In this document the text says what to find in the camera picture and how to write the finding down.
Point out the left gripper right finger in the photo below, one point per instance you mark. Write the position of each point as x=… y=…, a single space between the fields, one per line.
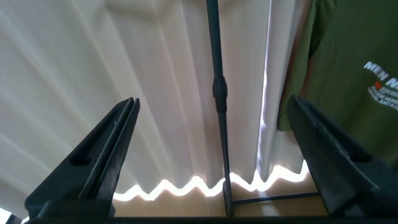
x=335 y=168

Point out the black clothes rack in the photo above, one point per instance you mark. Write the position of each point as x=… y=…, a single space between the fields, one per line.
x=219 y=90

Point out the green long-sleeved shirt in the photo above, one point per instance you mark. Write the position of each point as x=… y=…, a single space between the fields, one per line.
x=351 y=37

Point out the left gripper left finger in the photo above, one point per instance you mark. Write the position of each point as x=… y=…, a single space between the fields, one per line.
x=93 y=174

